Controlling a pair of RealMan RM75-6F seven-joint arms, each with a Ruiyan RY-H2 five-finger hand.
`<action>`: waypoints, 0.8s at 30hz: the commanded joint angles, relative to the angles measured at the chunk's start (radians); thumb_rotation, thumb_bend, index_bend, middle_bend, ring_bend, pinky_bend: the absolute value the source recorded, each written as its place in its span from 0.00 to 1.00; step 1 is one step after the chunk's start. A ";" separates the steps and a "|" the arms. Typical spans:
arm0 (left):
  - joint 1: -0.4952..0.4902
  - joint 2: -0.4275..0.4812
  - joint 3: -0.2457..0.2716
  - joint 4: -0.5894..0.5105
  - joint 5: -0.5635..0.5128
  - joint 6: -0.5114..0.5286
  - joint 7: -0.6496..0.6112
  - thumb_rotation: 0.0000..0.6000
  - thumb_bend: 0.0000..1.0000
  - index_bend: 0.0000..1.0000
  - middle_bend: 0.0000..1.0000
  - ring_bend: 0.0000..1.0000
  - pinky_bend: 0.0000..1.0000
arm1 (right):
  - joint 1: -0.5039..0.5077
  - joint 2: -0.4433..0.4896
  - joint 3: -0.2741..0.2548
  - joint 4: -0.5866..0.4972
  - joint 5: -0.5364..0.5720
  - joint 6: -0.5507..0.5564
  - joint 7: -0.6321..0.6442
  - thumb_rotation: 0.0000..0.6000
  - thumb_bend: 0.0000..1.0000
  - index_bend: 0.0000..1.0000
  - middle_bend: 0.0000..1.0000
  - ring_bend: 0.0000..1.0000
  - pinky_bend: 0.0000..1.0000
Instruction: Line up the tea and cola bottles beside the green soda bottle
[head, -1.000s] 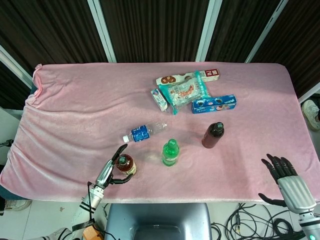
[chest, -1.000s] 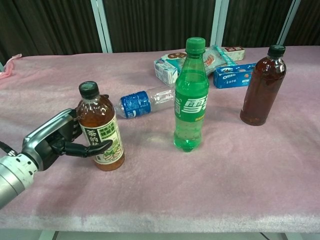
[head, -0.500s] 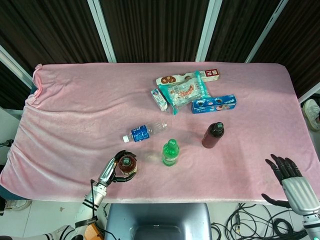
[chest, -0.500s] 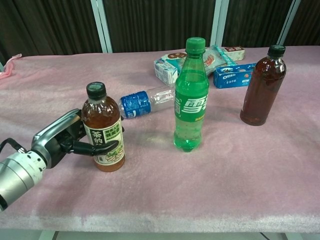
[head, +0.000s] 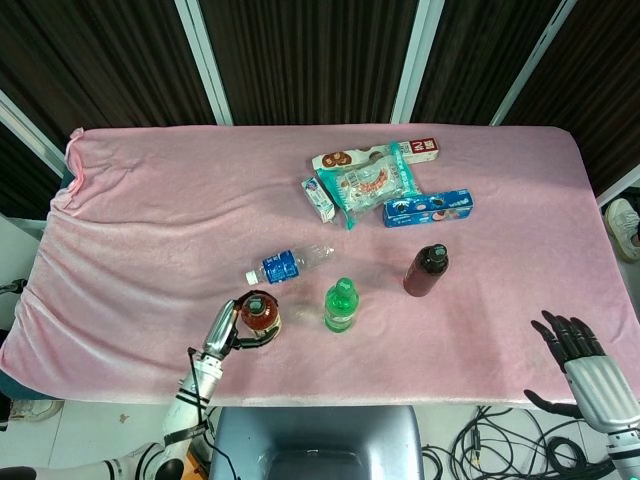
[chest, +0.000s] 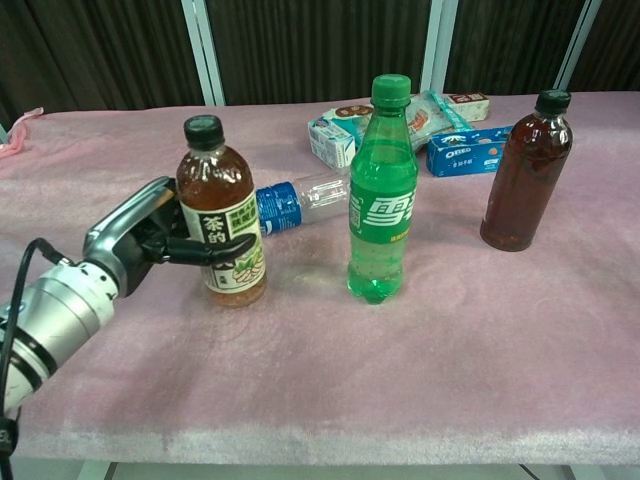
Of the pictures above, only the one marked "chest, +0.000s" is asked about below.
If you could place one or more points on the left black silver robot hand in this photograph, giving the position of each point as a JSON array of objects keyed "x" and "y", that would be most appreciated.
[{"x": 107, "y": 240}]

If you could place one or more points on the labelled amber tea bottle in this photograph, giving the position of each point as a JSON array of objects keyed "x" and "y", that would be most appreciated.
[{"x": 220, "y": 200}]

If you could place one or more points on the unlabelled dark red bottle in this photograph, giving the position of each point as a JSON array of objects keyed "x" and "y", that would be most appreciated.
[{"x": 525, "y": 180}]

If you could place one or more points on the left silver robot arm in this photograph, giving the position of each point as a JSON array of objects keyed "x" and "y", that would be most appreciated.
[{"x": 60, "y": 315}]

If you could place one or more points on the empty blue label water bottle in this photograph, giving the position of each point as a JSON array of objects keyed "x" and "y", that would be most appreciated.
[{"x": 300, "y": 200}]

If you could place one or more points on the small white blue carton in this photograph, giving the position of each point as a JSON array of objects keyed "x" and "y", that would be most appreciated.
[{"x": 330, "y": 142}]

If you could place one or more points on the green soda bottle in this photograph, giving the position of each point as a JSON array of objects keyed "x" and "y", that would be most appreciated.
[{"x": 382, "y": 210}]

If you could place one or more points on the pink fleece table cloth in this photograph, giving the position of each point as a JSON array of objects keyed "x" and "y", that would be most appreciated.
[{"x": 350, "y": 375}]

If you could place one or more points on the teal clear snack packet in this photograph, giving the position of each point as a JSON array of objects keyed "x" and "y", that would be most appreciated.
[{"x": 430, "y": 117}]

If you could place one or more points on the blue cookie box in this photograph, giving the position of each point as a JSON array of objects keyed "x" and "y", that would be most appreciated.
[{"x": 460, "y": 155}]

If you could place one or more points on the long white red biscuit box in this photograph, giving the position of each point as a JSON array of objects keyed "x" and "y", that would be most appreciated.
[{"x": 470, "y": 105}]

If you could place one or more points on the white partition post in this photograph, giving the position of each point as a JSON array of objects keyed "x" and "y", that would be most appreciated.
[
  {"x": 205, "y": 50},
  {"x": 580, "y": 45},
  {"x": 439, "y": 45}
]

